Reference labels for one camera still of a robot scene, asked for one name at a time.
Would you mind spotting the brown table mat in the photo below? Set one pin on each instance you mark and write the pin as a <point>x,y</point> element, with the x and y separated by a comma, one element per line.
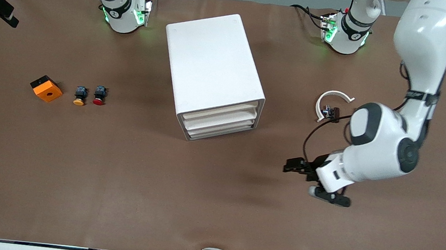
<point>76,176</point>

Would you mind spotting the dark brown small component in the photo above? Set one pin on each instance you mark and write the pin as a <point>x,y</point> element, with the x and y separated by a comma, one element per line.
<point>334,114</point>

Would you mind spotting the yellow push button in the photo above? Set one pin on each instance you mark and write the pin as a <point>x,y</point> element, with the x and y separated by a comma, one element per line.
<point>79,101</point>

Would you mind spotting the orange box with hole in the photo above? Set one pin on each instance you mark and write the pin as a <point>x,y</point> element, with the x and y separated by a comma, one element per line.
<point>48,92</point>

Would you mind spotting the red push button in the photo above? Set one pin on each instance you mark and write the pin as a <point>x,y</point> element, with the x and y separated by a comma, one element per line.
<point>98,101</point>

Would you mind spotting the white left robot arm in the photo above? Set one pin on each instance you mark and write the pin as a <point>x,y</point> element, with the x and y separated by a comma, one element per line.
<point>422,38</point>

